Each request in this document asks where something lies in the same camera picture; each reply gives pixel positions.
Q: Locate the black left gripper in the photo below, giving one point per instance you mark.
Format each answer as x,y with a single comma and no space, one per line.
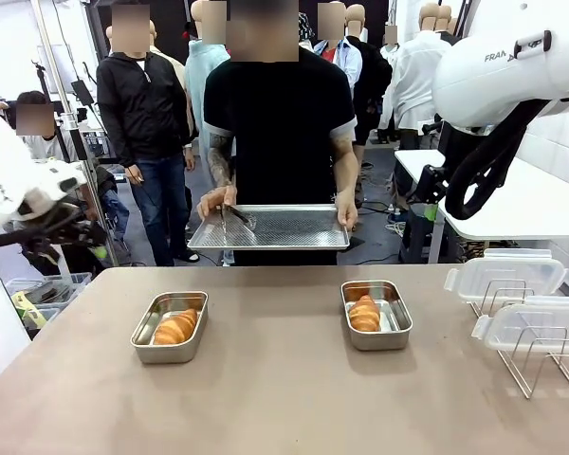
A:
78,232

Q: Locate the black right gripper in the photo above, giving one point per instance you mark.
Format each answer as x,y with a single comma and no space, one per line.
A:
431,182

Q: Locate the golden brown croissant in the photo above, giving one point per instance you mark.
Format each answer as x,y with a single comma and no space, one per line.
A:
175,327
364,313

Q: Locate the clear plastic snap-lock lid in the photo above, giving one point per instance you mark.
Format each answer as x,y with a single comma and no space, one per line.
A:
502,275
540,322

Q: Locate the steel serving tongs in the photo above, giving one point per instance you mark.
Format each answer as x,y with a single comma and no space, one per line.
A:
239,214

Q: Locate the perforated steel baking tray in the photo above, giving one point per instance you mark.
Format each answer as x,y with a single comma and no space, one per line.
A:
289,230

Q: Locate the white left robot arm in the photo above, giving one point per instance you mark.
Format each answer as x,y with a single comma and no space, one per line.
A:
0,156

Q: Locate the black monitor on arm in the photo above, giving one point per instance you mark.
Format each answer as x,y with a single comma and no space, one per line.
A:
82,91

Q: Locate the person's tattooed right forearm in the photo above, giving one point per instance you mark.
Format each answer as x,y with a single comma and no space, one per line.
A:
220,161

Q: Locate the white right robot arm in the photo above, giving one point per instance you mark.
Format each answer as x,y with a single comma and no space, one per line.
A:
479,85

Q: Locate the person's left forearm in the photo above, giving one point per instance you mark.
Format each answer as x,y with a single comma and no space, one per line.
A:
346,166

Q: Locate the person's left hand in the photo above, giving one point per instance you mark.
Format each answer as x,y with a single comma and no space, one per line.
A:
346,208

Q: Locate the person's right hand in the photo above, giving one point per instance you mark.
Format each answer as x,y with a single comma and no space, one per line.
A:
215,199

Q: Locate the black stand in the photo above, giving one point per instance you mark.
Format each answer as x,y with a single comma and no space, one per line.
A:
415,237

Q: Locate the clear plastic storage bin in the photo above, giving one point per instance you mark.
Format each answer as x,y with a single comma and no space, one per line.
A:
52,286

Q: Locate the white work table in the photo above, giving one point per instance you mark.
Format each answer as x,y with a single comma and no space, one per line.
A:
526,204

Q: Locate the mannequin in white coat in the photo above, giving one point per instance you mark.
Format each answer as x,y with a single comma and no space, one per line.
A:
417,71

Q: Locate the mannequin in black clothes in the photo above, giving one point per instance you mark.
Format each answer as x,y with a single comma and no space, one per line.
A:
372,76

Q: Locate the seated bystander in white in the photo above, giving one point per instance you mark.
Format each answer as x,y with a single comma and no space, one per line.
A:
42,142

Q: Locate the rectangular stainless steel container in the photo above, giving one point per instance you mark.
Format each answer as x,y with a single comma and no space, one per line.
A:
381,341
170,353

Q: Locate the silver metal pole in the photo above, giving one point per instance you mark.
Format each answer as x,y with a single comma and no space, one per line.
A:
68,118

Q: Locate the bystander in white top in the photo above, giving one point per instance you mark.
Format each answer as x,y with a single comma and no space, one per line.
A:
389,49

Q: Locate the bystander in blue shirt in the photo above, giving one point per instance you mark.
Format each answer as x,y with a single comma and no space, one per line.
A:
348,61

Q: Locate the bystander in black jacket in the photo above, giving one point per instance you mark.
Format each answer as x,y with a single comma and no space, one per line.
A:
142,104

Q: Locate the person in black t-shirt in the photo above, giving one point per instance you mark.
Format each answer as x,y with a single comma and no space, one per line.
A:
275,118

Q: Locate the black tripod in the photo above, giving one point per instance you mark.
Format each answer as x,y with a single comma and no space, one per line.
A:
42,80

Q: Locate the mannequin in light blue shirt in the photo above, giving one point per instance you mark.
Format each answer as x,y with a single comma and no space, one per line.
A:
204,61

